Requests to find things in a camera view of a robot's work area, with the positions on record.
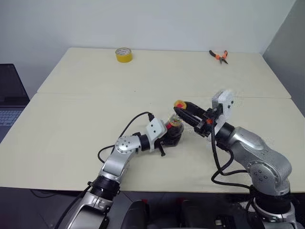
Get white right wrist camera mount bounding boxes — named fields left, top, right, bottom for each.
left=210, top=89, right=236, bottom=144

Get orange black pliers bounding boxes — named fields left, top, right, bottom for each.
left=209, top=49, right=229, bottom=65

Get thin black floor cable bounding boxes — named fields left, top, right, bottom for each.
left=30, top=189, right=83, bottom=198

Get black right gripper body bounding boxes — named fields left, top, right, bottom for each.
left=193, top=107, right=224, bottom=139

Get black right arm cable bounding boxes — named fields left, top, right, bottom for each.
left=207, top=119, right=257, bottom=191

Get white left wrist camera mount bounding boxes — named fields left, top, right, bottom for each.
left=145, top=117, right=168, bottom=153

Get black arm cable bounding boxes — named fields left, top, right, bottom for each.
left=97, top=111, right=155, bottom=164
left=207, top=119, right=257, bottom=191

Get dark grey laptop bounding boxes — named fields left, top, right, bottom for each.
left=0, top=63, right=30, bottom=143

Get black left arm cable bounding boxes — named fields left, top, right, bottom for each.
left=97, top=111, right=155, bottom=164

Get yellow tape roll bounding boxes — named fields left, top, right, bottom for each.
left=115, top=47, right=133, bottom=63

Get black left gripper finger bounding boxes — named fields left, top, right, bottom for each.
left=167, top=123, right=184, bottom=135
left=171, top=132, right=183, bottom=146

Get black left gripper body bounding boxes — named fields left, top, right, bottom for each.
left=156, top=130, right=175, bottom=157

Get dark rounded shape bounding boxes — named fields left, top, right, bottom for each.
left=175, top=198, right=210, bottom=229
left=123, top=199, right=151, bottom=229

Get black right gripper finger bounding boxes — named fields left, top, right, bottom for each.
left=184, top=101, right=208, bottom=115
left=173, top=106, right=204, bottom=130

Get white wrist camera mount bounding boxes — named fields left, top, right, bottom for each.
left=145, top=117, right=168, bottom=153
left=210, top=89, right=236, bottom=144

